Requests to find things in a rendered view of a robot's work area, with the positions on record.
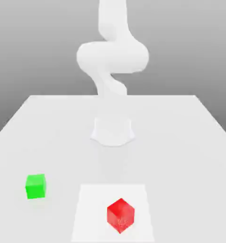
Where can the small green cube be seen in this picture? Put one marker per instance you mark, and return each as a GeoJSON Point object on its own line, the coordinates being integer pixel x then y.
{"type": "Point", "coordinates": [35, 187]}

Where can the small red cube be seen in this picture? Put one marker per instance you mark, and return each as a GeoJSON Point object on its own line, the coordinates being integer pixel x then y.
{"type": "Point", "coordinates": [120, 215]}

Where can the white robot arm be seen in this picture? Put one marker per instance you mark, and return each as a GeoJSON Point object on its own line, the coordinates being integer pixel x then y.
{"type": "Point", "coordinates": [112, 57]}

